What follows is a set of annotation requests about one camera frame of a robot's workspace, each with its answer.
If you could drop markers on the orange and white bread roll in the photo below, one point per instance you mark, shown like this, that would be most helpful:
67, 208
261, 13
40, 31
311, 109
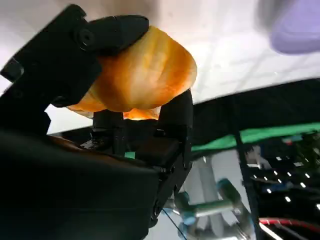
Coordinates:
145, 75

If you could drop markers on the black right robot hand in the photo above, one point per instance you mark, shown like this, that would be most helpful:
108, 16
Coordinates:
62, 187

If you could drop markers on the lilac plate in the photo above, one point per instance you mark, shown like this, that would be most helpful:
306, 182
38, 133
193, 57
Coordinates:
295, 30

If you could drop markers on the dark equipment rack with lights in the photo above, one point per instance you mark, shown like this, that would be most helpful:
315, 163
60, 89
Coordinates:
287, 180

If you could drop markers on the green cloth strip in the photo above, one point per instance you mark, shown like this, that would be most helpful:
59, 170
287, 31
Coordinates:
262, 137

